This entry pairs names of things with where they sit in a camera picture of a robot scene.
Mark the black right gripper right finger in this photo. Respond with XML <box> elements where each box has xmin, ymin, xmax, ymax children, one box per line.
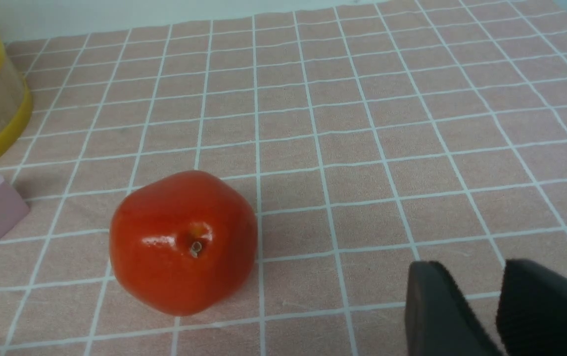
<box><xmin>496</xmin><ymin>259</ymin><xmax>567</xmax><ymax>356</ymax></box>

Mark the pink grid tablecloth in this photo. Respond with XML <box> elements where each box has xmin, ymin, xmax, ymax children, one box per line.
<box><xmin>0</xmin><ymin>0</ymin><xmax>567</xmax><ymax>356</ymax></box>

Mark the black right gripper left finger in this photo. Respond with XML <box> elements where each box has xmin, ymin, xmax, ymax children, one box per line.
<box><xmin>404</xmin><ymin>261</ymin><xmax>503</xmax><ymax>356</ymax></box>

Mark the red pomegranate fruit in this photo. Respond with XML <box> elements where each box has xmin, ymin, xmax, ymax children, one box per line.
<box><xmin>109</xmin><ymin>171</ymin><xmax>258</xmax><ymax>317</ymax></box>

